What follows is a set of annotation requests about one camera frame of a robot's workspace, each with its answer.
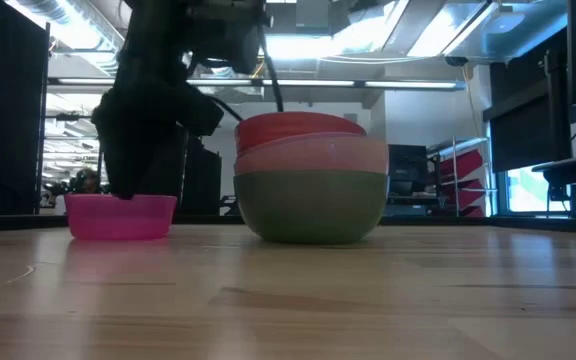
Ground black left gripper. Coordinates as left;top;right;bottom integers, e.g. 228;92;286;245
90;74;226;202

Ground magenta plastic bowl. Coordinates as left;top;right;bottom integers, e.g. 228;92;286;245
64;193;178;242

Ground red plastic bowl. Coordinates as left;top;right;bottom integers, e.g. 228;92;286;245
234;111;368;155

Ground green plastic bowl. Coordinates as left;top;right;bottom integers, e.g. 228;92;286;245
232;169;389;245

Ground pale pink plastic bowl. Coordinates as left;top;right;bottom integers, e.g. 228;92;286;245
233;131;390;177

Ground metal shelf rack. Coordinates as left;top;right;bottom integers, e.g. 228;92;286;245
425;136;498;218

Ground tall black partition panel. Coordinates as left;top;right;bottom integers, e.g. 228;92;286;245
153;124;190;217

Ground person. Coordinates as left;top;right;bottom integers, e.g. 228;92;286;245
53;167;103;210

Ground low black partition panel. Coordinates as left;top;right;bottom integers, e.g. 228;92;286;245
182;135;223;217

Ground black curtain panel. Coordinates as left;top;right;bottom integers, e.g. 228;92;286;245
0;0;51;216

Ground long ceiling light bar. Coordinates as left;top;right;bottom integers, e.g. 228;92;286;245
47;77;467;92

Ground black side table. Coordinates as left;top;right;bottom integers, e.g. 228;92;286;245
531;151;576;218

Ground silver ventilation duct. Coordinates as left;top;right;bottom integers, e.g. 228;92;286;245
5;0;127;76

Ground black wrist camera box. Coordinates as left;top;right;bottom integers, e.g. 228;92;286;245
186;0;275;76

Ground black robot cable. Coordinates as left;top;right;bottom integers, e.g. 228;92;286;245
207;22;285;123

